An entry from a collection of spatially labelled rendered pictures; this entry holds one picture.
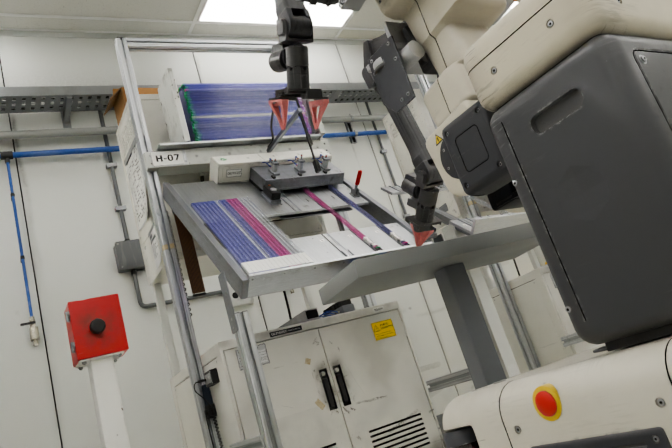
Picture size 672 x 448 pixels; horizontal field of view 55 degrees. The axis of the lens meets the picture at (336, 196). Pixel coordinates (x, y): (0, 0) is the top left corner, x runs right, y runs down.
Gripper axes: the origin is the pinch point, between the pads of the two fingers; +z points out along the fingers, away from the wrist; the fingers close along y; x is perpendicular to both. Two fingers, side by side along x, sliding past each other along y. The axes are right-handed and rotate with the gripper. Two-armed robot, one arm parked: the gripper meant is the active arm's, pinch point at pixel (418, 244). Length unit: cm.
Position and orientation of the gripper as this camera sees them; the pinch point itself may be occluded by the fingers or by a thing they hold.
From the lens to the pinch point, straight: 207.3
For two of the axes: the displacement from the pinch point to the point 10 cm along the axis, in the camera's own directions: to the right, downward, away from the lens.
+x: 5.2, 4.0, -7.6
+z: -1.3, 9.1, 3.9
